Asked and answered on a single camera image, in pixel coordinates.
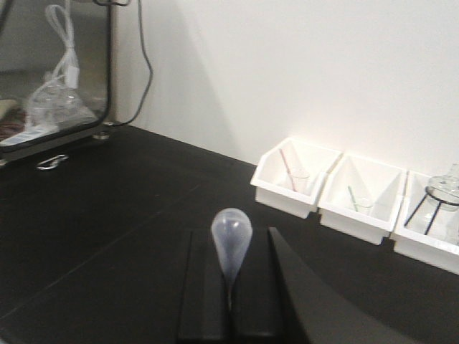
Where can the green tipped pipette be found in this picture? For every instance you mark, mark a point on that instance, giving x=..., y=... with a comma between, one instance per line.
x=353, y=199

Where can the small beaker in middle bin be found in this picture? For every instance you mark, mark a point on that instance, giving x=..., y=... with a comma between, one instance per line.
x=363, y=205

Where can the white bin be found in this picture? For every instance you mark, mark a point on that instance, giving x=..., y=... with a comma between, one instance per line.
x=271, y=182
x=440, y=247
x=384, y=184

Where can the small beaker in left bin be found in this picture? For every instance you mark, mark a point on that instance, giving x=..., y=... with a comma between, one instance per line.
x=299, y=180

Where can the white bin left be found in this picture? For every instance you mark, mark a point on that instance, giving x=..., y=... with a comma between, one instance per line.
x=271, y=182

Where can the small beaker in bin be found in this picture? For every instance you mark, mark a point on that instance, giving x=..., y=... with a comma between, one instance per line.
x=363, y=205
x=299, y=180

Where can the metal carabiner clip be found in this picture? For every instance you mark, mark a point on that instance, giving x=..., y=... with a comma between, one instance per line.
x=52, y=162

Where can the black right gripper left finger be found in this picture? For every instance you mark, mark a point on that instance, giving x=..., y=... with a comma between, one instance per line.
x=204, y=313

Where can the white bin middle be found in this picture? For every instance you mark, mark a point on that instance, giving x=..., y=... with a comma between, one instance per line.
x=384, y=184

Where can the round bottom glass flask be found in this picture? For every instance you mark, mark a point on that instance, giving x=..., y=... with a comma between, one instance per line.
x=445, y=188

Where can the white bin right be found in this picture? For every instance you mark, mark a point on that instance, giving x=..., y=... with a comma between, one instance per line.
x=440, y=247

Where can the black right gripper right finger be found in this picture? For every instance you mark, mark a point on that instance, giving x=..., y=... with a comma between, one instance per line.
x=313, y=312

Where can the black wire tripod stand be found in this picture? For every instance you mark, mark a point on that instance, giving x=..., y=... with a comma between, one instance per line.
x=425, y=213

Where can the glass door cabinet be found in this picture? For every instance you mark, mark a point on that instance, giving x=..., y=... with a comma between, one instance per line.
x=55, y=74

